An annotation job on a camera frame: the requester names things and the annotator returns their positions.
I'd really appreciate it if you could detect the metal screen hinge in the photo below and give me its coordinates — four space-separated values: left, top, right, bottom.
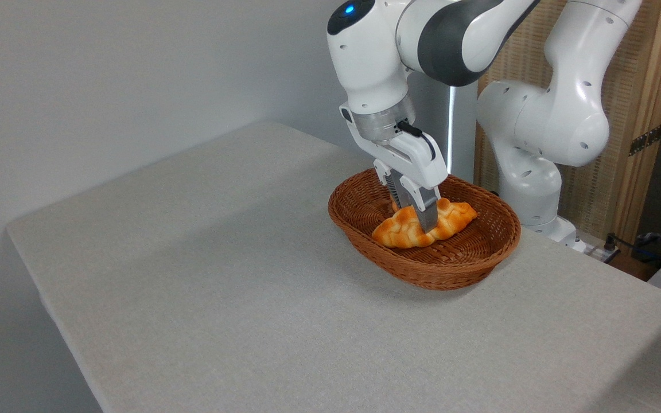
629 123 661 157

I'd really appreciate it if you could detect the white power strip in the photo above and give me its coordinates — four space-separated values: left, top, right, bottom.
584 240 621 264

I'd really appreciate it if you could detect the long braided bread loaf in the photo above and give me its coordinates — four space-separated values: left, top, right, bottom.
371 198 479 248

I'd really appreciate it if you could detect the grey tablecloth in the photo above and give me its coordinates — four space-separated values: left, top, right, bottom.
6 122 661 413

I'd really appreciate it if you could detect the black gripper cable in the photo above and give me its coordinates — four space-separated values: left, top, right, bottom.
396 119 437 161

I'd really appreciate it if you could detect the brown wicker basket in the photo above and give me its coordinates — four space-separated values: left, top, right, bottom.
328 167 522 291

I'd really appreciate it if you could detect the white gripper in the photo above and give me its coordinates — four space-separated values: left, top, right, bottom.
340 103 449 233

